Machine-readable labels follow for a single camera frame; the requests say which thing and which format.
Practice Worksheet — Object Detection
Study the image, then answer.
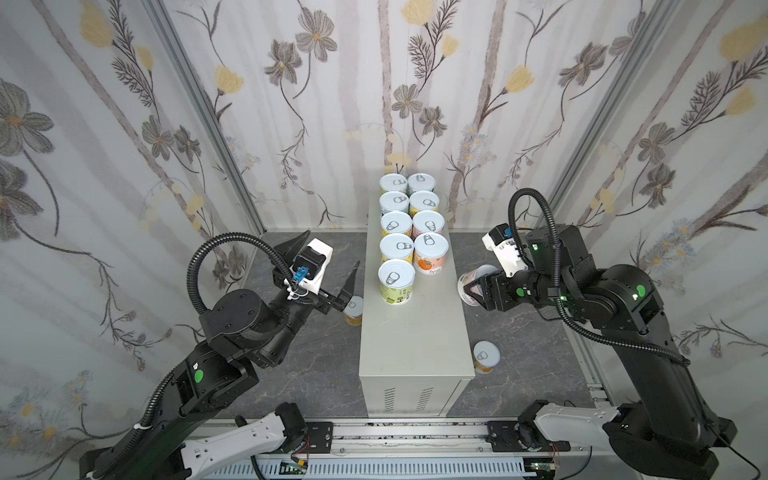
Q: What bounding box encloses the teal brown label can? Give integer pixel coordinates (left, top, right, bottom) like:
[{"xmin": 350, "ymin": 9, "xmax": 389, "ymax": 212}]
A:
[{"xmin": 407, "ymin": 172, "xmax": 436, "ymax": 195}]

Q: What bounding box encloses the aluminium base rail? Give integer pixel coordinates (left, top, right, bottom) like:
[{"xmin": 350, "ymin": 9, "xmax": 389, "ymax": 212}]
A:
[{"xmin": 161, "ymin": 416, "xmax": 655, "ymax": 461}]

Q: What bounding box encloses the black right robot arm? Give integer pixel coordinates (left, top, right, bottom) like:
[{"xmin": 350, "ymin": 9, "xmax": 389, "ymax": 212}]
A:
[{"xmin": 464, "ymin": 188, "xmax": 737, "ymax": 479}]

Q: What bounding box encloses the red label can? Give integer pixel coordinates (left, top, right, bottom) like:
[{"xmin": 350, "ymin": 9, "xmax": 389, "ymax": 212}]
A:
[{"xmin": 413, "ymin": 232, "xmax": 450, "ymax": 276}]

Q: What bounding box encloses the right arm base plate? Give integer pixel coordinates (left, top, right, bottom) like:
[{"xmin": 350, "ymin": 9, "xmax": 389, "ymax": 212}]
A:
[{"xmin": 486, "ymin": 421, "xmax": 571, "ymax": 453}]

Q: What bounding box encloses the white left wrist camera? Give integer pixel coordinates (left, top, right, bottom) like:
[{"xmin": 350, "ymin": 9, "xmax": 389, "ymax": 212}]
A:
[{"xmin": 292, "ymin": 238, "xmax": 333, "ymax": 294}]

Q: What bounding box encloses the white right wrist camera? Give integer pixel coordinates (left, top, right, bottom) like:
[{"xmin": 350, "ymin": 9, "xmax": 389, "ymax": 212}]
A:
[{"xmin": 482, "ymin": 223, "xmax": 531, "ymax": 278}]

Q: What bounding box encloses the grey metal counter cabinet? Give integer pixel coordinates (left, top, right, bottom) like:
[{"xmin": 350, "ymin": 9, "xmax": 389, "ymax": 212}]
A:
[{"xmin": 359, "ymin": 187, "xmax": 475, "ymax": 418}]

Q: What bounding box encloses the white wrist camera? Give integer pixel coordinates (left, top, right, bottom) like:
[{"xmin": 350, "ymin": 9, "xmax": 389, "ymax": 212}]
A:
[
  {"xmin": 482, "ymin": 223, "xmax": 531, "ymax": 278},
  {"xmin": 292, "ymin": 238, "xmax": 333, "ymax": 294}
]

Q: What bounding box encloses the white slotted cable duct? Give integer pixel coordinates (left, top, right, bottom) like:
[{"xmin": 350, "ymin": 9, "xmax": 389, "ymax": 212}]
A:
[{"xmin": 203, "ymin": 458, "xmax": 535, "ymax": 480}]

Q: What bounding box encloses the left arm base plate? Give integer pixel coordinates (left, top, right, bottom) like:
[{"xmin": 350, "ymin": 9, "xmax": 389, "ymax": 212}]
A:
[{"xmin": 291, "ymin": 421, "xmax": 334, "ymax": 455}]

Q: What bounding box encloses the orange label can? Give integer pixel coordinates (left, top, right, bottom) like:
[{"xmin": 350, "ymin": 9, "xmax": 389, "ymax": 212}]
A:
[{"xmin": 472, "ymin": 340, "xmax": 501, "ymax": 374}]

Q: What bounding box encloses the pink label can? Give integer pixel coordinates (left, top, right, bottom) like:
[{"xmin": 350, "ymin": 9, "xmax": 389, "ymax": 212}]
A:
[{"xmin": 457, "ymin": 264, "xmax": 498, "ymax": 307}]

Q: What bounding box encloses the yellow label can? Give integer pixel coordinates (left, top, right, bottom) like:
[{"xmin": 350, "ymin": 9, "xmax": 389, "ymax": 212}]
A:
[
  {"xmin": 409, "ymin": 190, "xmax": 440, "ymax": 216},
  {"xmin": 379, "ymin": 233, "xmax": 414, "ymax": 263}
]

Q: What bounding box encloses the green label can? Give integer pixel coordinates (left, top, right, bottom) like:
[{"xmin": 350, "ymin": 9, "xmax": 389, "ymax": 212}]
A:
[{"xmin": 379, "ymin": 173, "xmax": 408, "ymax": 194}]

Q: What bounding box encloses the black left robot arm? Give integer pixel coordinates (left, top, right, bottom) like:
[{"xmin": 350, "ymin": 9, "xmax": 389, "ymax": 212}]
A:
[{"xmin": 79, "ymin": 232, "xmax": 357, "ymax": 479}]

